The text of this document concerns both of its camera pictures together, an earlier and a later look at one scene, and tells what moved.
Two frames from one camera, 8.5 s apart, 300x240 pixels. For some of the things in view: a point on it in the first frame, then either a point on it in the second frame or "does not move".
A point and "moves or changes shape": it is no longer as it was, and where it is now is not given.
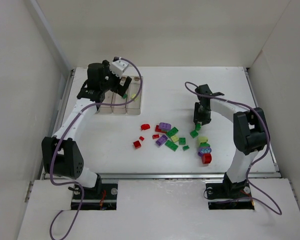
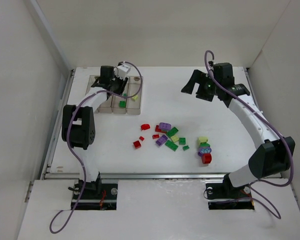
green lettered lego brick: [182, 141] does not move
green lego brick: [172, 132] does not move
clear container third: [118, 99] does not move
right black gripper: [202, 117] to [202, 85]
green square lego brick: [194, 134] moves or changes shape
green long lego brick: [171, 145] does not move
